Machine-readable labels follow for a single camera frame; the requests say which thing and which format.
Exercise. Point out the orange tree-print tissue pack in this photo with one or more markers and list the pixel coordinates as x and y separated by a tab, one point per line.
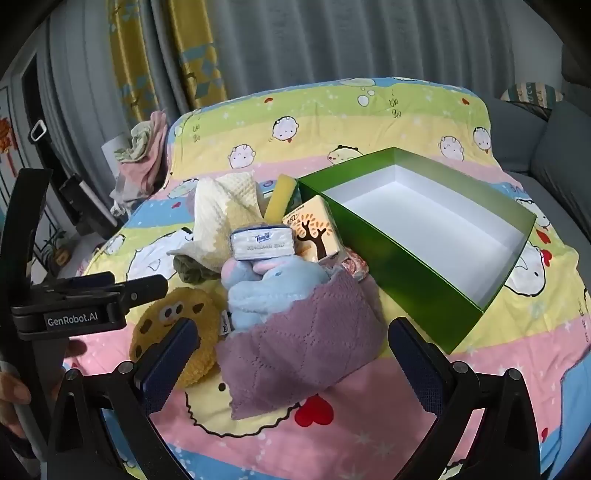
316	230

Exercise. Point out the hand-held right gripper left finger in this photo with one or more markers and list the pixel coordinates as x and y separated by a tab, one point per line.
171	364

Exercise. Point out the yellow knit towel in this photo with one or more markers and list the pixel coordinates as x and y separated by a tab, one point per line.
242	214

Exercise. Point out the yellow patterned curtain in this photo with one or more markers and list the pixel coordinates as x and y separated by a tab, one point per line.
203	60

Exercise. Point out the grey curtain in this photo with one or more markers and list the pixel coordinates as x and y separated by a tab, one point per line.
323	41

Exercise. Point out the pale green garment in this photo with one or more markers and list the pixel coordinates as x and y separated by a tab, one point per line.
134	145

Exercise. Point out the light blue plush toy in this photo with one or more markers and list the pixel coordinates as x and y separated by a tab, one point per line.
268	295

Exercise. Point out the person's left hand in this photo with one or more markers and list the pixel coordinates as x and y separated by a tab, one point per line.
14	392

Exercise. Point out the grey sofa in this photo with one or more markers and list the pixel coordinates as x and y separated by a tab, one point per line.
554	152

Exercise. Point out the black device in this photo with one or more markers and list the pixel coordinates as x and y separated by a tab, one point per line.
87	203

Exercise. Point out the red wall ornament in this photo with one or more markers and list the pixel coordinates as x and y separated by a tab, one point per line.
7	134

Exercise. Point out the cartoon printed blanket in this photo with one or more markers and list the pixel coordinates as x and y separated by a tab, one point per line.
323	443

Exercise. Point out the pink patterned cloth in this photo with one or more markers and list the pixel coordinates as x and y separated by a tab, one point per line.
354	267

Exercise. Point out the purple quilted towel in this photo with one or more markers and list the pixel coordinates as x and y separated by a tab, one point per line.
295	360

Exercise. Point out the patterned cushion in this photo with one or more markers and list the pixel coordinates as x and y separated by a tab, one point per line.
531	94

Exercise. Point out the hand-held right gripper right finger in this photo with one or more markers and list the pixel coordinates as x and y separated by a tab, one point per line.
413	364

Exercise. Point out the potted plant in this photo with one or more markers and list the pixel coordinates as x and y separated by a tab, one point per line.
55	249

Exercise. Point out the pink garment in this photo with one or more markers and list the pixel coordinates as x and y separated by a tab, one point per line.
150	170

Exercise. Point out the cream dotted cloth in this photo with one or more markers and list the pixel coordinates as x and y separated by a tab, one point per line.
212	203

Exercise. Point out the green cardboard box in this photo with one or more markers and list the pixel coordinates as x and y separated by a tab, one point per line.
415	277

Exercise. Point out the dark green cloth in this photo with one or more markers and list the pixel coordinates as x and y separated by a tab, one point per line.
189	272

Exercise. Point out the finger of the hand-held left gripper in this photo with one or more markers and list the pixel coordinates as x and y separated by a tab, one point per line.
145	290
78	281

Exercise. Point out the white paper roll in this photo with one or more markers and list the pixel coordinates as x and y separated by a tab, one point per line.
111	147

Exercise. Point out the yellow sponge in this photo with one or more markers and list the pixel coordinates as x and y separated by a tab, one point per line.
284	198

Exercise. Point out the white tissue pack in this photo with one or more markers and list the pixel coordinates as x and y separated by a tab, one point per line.
261	242

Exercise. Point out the yellow cookie plush toy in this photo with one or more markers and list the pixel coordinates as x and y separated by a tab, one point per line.
210	334

